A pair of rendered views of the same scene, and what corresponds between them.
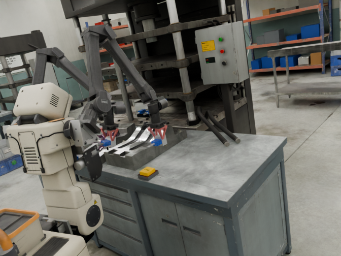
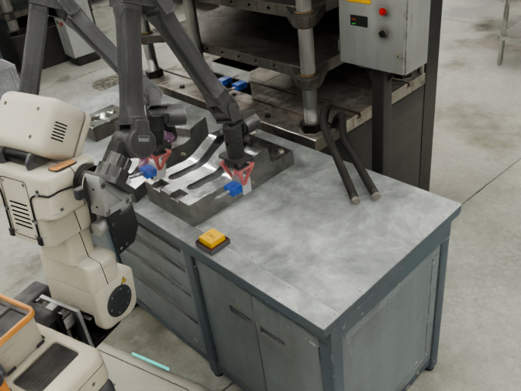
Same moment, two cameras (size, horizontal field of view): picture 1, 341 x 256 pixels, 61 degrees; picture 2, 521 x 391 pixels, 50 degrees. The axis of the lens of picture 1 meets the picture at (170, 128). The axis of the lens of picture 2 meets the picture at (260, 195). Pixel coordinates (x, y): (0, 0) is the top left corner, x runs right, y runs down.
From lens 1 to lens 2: 0.45 m
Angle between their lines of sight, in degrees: 17
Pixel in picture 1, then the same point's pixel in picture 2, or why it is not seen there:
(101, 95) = (139, 129)
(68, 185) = (81, 257)
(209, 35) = not seen: outside the picture
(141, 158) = (206, 207)
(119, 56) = (177, 43)
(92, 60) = (126, 60)
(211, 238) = (300, 358)
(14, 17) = not seen: outside the picture
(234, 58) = (402, 29)
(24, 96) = (9, 115)
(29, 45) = not seen: outside the picture
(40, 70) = (36, 39)
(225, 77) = (380, 60)
